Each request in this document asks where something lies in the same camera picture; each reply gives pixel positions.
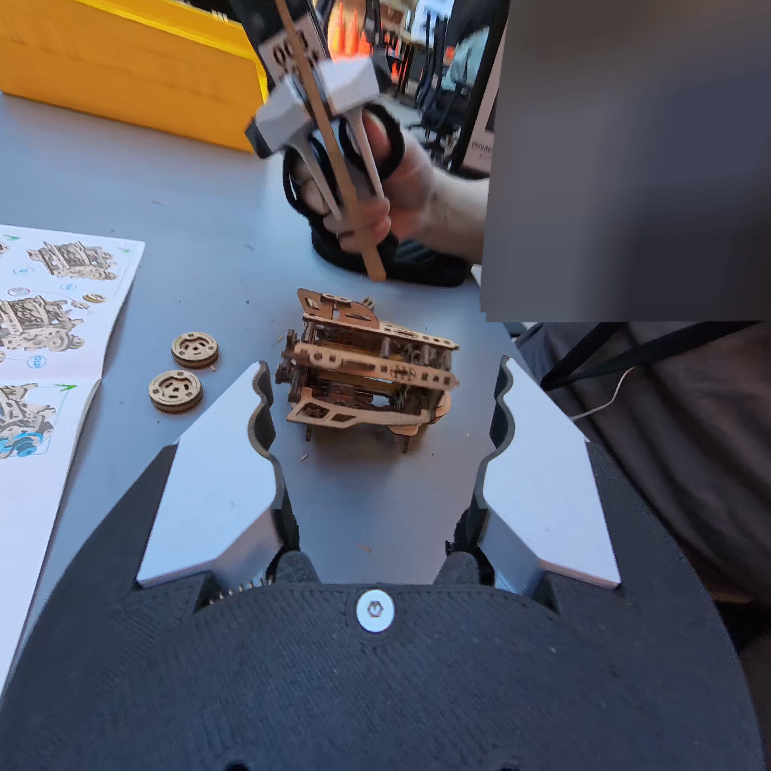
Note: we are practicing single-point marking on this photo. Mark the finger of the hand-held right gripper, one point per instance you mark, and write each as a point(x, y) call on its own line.
point(352, 84)
point(280, 120)

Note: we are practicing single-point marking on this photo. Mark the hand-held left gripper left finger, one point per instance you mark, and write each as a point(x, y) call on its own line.
point(217, 482)

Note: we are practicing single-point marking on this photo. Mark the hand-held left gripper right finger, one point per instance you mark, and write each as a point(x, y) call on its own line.
point(542, 482)

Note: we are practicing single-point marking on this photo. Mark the thin wooden stick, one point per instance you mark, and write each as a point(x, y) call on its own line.
point(337, 162)

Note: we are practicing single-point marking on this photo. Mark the wooden model vehicle body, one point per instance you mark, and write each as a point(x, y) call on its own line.
point(367, 373)

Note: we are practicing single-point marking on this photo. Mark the person's right forearm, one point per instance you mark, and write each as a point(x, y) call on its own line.
point(468, 220)

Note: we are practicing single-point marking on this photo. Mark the round wooden model wheel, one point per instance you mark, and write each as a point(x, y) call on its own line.
point(175, 391)
point(194, 350)

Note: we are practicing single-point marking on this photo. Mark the person's right hand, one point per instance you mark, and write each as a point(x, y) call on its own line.
point(415, 193)

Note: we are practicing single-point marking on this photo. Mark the orange traffic cone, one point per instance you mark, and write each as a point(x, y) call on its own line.
point(349, 30)

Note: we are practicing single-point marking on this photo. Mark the black office chair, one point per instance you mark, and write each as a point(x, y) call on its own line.
point(449, 102)

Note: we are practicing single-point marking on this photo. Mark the yellow plastic bin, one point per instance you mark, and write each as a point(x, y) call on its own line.
point(120, 66)

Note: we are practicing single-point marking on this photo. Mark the black cloth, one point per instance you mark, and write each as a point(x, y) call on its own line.
point(421, 268)

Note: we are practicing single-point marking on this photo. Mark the printed instruction booklet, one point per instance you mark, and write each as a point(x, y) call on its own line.
point(48, 337)

